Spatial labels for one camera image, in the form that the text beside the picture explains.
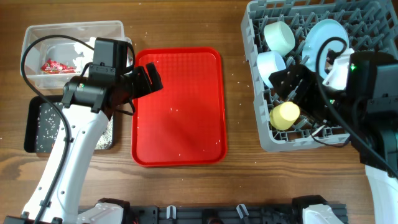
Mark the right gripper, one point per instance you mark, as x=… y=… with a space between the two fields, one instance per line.
x=307 y=79

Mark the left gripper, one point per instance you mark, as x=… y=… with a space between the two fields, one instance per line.
x=145 y=86

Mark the light blue bowl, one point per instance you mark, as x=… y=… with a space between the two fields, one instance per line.
x=268 y=63

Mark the yellow cup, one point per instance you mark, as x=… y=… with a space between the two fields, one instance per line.
x=283 y=116

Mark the green bowl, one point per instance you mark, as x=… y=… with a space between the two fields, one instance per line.
x=279 y=38

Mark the large light blue plate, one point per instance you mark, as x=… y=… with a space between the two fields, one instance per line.
x=318 y=34

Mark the white napkin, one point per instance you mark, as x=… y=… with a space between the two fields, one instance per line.
x=85 y=55

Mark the red snack wrapper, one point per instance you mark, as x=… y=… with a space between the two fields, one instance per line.
x=54 y=67

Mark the white rice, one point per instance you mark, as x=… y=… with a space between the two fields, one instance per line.
x=48 y=123

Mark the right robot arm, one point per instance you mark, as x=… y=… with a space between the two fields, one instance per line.
x=360 y=91

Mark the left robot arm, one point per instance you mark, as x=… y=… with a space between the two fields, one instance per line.
x=89 y=101

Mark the grey dishwasher rack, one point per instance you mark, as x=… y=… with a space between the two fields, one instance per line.
x=370 y=25

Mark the red serving tray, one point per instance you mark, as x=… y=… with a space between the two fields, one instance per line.
x=184 y=124

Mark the clear plastic bin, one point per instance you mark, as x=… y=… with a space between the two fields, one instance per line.
x=62 y=50

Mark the black tray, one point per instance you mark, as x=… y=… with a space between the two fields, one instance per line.
x=31 y=132

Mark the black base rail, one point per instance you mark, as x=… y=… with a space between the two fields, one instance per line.
x=281 y=213

